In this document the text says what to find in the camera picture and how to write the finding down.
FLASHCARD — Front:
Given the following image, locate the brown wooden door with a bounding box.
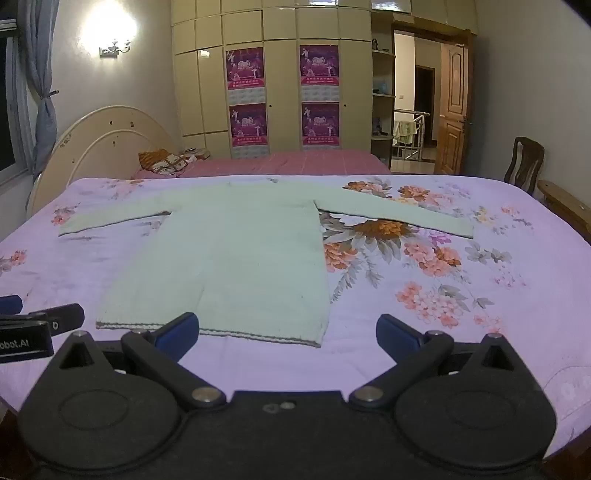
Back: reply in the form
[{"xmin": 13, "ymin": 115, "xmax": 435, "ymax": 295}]
[{"xmin": 435, "ymin": 41, "xmax": 472, "ymax": 175}]

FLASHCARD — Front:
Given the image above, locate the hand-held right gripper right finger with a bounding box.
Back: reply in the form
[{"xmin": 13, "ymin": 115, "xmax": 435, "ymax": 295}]
[{"xmin": 348, "ymin": 314, "xmax": 533, "ymax": 411}]

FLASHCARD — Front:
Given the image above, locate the open corner shelf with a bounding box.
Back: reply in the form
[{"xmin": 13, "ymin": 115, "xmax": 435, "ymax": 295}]
[{"xmin": 370, "ymin": 39, "xmax": 397, "ymax": 160}]

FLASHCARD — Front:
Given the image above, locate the lilac floral blanket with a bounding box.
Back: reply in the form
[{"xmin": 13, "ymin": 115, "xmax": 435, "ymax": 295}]
[{"xmin": 0, "ymin": 174, "xmax": 591, "ymax": 462}]

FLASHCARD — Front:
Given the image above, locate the purple wall poster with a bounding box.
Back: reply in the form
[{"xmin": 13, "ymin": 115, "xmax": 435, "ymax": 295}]
[
  {"xmin": 229, "ymin": 102, "xmax": 269, "ymax": 148},
  {"xmin": 299, "ymin": 44, "xmax": 340, "ymax": 102},
  {"xmin": 225, "ymin": 47, "xmax": 266, "ymax": 103},
  {"xmin": 301, "ymin": 102, "xmax": 341, "ymax": 149}
]

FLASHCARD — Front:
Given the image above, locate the cream arched headboard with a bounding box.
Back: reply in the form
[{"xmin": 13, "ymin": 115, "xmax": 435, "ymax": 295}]
[{"xmin": 28, "ymin": 106, "xmax": 178, "ymax": 217}]

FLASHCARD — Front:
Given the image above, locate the cream wardrobe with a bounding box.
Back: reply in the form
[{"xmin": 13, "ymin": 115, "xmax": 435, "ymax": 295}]
[{"xmin": 171, "ymin": 0, "xmax": 398, "ymax": 160}]

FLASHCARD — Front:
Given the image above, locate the orange patterned pillow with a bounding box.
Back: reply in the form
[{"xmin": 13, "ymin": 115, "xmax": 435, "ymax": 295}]
[{"xmin": 139, "ymin": 148, "xmax": 197, "ymax": 177}]

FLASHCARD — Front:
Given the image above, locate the dark wooden chair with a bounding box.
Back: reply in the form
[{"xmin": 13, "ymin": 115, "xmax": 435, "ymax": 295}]
[{"xmin": 503, "ymin": 137, "xmax": 546, "ymax": 190}]

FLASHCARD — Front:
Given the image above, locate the pink checked bedspread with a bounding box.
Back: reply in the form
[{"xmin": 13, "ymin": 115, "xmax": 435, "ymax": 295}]
[{"xmin": 131, "ymin": 148, "xmax": 391, "ymax": 178}]

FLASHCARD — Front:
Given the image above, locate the wooden armrest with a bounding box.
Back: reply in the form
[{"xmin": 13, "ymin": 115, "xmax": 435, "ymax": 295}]
[{"xmin": 537, "ymin": 180, "xmax": 591, "ymax": 227}]

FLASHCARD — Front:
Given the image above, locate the pale green knitted sweater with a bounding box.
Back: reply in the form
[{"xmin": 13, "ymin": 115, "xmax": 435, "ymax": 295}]
[{"xmin": 59, "ymin": 178, "xmax": 475, "ymax": 348}]

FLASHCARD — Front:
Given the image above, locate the metal stair railing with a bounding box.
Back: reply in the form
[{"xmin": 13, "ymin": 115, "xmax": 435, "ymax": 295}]
[{"xmin": 392, "ymin": 111, "xmax": 430, "ymax": 160}]

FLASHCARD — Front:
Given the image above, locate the grey curtain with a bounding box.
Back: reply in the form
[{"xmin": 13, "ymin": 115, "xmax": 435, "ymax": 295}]
[{"xmin": 9, "ymin": 0, "xmax": 61, "ymax": 181}]

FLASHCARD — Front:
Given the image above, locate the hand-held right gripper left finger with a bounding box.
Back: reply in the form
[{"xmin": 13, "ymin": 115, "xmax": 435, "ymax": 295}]
[{"xmin": 45, "ymin": 312, "xmax": 227, "ymax": 411}]

